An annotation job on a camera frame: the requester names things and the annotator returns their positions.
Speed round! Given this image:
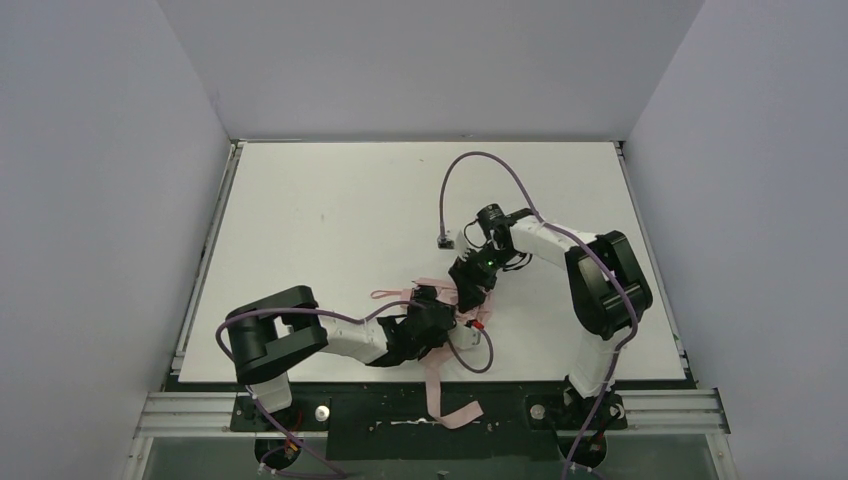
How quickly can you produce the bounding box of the pink folding umbrella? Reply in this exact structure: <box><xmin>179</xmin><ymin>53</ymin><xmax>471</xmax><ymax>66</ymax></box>
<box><xmin>370</xmin><ymin>277</ymin><xmax>495</xmax><ymax>430</ymax></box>

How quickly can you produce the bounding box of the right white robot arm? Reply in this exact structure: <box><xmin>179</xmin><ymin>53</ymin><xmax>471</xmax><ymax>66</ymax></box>
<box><xmin>449</xmin><ymin>204</ymin><xmax>653</xmax><ymax>398</ymax></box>

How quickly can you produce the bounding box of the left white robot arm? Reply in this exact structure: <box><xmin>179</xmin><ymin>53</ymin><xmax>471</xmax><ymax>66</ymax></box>
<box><xmin>215</xmin><ymin>285</ymin><xmax>457</xmax><ymax>413</ymax></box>

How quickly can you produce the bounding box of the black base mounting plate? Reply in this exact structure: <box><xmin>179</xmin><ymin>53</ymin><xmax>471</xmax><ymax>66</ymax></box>
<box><xmin>228</xmin><ymin>380</ymin><xmax>631</xmax><ymax>465</ymax></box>

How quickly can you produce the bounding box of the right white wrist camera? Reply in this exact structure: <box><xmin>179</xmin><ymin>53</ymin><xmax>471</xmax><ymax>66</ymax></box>
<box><xmin>437</xmin><ymin>230</ymin><xmax>476</xmax><ymax>257</ymax></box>

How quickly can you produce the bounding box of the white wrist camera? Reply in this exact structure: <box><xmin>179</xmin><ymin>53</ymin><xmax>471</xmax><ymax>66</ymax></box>
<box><xmin>449</xmin><ymin>323</ymin><xmax>482</xmax><ymax>350</ymax></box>
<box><xmin>437</xmin><ymin>230</ymin><xmax>476</xmax><ymax>257</ymax></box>

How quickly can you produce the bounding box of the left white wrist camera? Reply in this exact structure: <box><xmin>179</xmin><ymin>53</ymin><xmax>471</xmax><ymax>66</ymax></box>
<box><xmin>449</xmin><ymin>323</ymin><xmax>482</xmax><ymax>350</ymax></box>

